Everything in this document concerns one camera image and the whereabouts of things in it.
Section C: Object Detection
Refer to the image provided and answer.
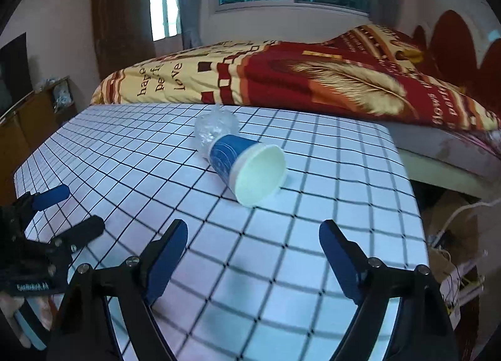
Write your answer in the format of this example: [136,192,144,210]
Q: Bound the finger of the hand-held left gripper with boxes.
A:
[18,185,71,214]
[50,215,106,253]

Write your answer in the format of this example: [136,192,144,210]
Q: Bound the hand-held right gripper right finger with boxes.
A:
[319,220,458,361]

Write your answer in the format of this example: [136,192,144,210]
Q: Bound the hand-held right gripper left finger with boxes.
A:
[47,219,189,361]

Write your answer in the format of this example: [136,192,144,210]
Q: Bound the blue paper cup white rim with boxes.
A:
[209,134,287,207]

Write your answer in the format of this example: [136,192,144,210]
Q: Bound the person's left hand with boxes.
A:
[0,294,32,348]

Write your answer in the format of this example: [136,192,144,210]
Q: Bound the checked tablecloth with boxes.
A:
[13,103,431,361]

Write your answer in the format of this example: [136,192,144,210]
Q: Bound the wooden cabinet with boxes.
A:
[0,75,77,205]

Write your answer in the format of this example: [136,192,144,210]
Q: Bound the cardboard box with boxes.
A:
[423,189,481,268]

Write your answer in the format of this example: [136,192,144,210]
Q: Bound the dark television screen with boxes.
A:
[0,32,34,119]

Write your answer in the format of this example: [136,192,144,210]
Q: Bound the crumpled clear plastic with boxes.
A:
[194,105,239,158]

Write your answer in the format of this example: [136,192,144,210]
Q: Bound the grey mattress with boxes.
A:
[387,122,501,193]

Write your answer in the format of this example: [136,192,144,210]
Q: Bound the brown wooden door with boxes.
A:
[91,0,157,82]

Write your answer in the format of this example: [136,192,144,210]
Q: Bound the printed blanket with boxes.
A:
[90,24,501,131]

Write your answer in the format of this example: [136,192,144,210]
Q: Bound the red padded headboard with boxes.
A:
[413,9,501,90]

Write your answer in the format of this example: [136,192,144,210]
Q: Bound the white cable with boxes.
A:
[440,197,501,238]

